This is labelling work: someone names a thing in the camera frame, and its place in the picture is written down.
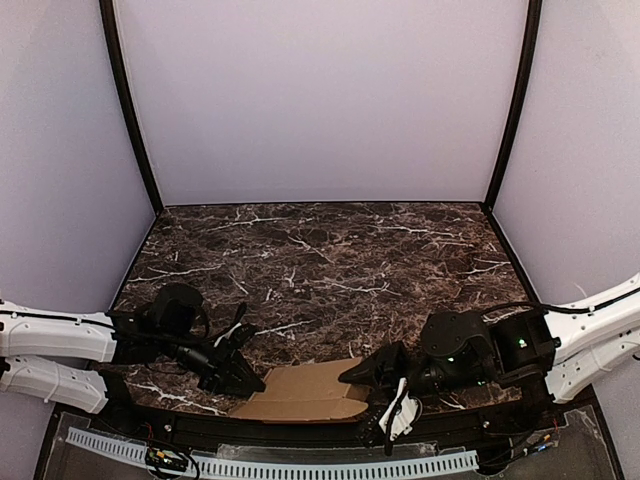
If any brown cardboard box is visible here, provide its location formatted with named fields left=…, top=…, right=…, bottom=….
left=229, top=357, right=370, bottom=424

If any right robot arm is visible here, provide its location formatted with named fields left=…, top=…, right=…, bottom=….
left=339, top=276, right=639, bottom=403

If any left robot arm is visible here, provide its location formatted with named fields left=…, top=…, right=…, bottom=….
left=1, top=283, right=265, bottom=414

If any small circuit board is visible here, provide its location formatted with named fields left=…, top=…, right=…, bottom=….
left=144, top=447, right=189, bottom=472

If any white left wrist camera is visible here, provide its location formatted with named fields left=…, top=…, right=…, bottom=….
left=213, top=302, right=257, bottom=351

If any white slotted cable duct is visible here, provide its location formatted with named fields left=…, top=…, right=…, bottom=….
left=65, top=427, right=479, bottom=479

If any black front rail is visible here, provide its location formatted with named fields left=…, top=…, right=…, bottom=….
left=95, top=402, right=563, bottom=450

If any right black frame post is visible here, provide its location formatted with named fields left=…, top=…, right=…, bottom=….
left=482, top=0, right=543, bottom=216

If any black frame post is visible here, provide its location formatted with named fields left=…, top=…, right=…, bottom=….
left=482, top=0, right=543, bottom=216
left=98, top=0, right=164, bottom=216

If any left black frame post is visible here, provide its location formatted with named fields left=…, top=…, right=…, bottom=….
left=98, top=0, right=164, bottom=216

